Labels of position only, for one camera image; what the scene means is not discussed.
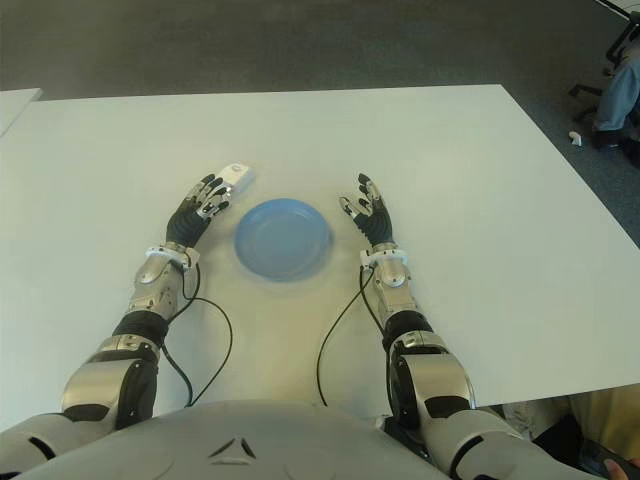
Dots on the seated person yellow clothes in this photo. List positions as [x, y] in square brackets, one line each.
[605, 415]

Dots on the person leg in jeans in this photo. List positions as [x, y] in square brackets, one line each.
[620, 100]

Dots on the small white floor object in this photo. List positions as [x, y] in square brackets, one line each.
[575, 138]

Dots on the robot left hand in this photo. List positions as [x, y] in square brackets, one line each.
[187, 225]

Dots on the grey robot torso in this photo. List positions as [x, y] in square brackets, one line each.
[235, 450]

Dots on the dark shoe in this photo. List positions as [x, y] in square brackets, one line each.
[607, 140]

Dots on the blue plate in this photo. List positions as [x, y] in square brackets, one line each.
[282, 237]

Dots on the neighbouring white table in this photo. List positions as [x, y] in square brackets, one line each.
[12, 107]

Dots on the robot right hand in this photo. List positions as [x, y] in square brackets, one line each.
[377, 222]

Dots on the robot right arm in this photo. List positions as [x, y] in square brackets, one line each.
[400, 295]

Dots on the white charger block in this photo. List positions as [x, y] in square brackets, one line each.
[240, 174]

